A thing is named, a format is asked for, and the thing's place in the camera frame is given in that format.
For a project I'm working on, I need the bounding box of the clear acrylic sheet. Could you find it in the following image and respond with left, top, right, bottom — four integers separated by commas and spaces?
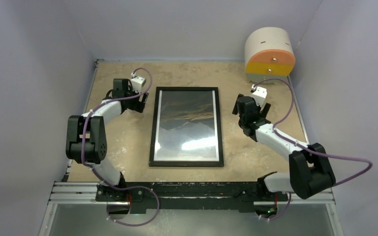
154, 90, 221, 162

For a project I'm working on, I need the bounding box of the purple cable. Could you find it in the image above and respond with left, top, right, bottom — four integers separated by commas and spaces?
80, 67, 161, 227
252, 78, 374, 222

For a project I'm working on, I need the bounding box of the mountain landscape photo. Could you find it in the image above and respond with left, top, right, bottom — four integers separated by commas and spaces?
154, 90, 221, 162

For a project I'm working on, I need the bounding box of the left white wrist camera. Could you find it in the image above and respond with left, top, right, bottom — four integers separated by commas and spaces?
130, 73, 146, 94

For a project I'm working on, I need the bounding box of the black wooden picture frame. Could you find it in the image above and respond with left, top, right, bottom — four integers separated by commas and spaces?
148, 87, 225, 168

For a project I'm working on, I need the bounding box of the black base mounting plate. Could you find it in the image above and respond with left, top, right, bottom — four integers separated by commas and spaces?
95, 181, 288, 214

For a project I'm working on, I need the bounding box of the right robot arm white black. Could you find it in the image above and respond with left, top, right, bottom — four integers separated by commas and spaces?
232, 94, 336, 200

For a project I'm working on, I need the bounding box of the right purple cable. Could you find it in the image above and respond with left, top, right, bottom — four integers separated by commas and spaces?
252, 78, 374, 222

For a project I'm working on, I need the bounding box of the round cream drawer cabinet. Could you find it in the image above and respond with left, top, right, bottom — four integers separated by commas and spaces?
244, 27, 296, 84

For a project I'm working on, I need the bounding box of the aluminium rail frame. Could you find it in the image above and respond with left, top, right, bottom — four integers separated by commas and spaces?
39, 182, 344, 236

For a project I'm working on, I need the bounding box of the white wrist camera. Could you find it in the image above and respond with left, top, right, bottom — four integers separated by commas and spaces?
251, 85, 267, 107
130, 73, 146, 94

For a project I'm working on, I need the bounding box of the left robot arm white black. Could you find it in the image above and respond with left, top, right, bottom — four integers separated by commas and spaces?
65, 76, 149, 201

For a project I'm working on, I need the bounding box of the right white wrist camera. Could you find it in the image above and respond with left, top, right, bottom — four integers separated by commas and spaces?
251, 85, 267, 107

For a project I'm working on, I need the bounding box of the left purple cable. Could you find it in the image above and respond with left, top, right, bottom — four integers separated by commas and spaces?
80, 67, 161, 227

